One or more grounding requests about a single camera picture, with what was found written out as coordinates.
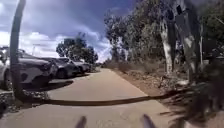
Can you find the tan concrete path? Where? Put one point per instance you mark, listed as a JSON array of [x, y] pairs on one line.
[[100, 90]]

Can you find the group of trees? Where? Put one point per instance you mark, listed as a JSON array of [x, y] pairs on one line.
[[76, 50]]

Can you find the row of trees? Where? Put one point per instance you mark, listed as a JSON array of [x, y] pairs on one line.
[[146, 30]]

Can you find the row of parked cars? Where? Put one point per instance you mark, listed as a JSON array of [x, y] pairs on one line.
[[36, 70]]

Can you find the robot's own part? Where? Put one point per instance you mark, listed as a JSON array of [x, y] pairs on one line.
[[81, 122], [148, 121]]

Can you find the grey tree trunk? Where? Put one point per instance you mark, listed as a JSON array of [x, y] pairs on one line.
[[15, 50]]

